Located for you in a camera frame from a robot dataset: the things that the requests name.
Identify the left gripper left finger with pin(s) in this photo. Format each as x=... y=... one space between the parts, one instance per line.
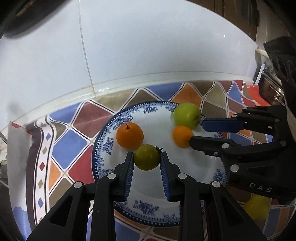
x=114 y=187

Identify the steel cooking pot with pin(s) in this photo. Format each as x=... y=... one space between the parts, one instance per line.
x=270 y=90

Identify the small dark green fruit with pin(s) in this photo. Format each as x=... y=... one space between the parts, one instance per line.
x=146 y=157

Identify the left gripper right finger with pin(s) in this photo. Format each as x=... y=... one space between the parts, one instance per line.
x=181 y=187

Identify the blue white porcelain plate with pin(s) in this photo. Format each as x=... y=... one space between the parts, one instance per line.
x=147 y=203

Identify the large yellow pear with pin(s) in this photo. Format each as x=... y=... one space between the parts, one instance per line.
x=257 y=208

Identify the small orange with stem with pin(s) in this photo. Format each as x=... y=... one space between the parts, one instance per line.
x=130 y=136

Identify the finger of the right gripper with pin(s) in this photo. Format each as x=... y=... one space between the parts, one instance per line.
x=231 y=125
x=217 y=148

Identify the green apple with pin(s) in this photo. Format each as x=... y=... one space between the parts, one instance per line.
x=187 y=114

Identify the small orange mandarin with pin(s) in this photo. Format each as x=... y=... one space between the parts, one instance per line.
x=181 y=136

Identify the black frying pan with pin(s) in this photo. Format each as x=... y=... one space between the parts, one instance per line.
x=32 y=13

